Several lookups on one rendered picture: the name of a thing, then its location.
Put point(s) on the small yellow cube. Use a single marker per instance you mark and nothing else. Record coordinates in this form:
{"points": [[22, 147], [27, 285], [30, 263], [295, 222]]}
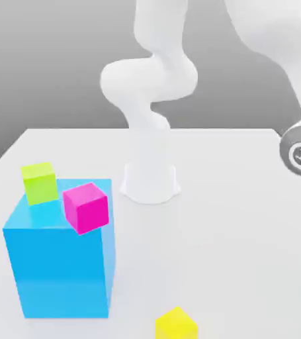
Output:
{"points": [[175, 325]]}

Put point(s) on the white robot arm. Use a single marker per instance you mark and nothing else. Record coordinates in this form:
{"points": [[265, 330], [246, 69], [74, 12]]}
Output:
{"points": [[150, 79]]}

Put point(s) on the large blue box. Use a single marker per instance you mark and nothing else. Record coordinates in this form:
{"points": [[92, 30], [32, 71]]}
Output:
{"points": [[57, 264]]}

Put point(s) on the small magenta cube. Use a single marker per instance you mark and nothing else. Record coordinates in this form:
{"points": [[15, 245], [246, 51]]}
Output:
{"points": [[86, 209]]}

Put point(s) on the small lime green cube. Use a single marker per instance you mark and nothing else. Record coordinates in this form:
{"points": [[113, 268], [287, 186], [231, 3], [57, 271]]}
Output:
{"points": [[39, 184]]}

